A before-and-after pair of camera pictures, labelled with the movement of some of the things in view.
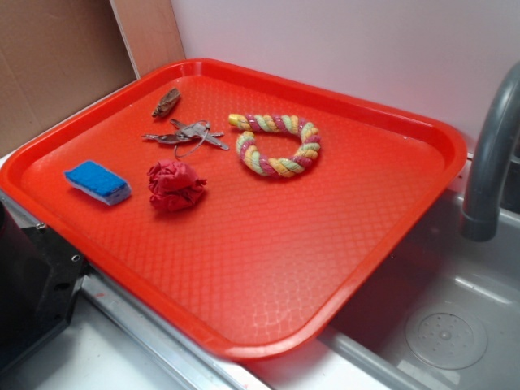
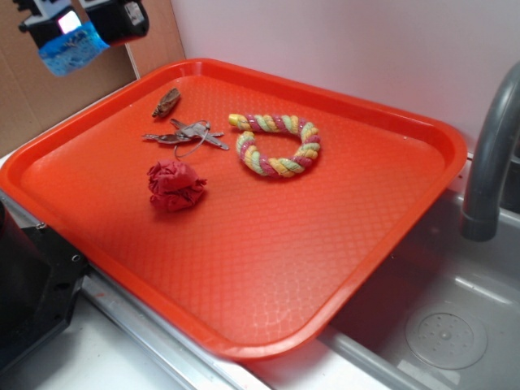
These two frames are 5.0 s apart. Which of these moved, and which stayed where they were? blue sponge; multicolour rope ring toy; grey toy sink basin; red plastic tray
Moved: blue sponge
Stayed: red plastic tray; grey toy sink basin; multicolour rope ring toy
